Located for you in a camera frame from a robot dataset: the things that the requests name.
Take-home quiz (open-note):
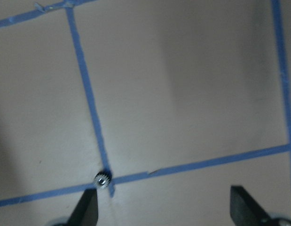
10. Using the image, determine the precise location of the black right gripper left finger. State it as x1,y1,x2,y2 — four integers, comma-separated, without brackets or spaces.
68,188,99,226

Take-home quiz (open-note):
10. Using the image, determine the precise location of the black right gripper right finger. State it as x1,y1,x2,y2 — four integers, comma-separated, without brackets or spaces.
230,186,276,226

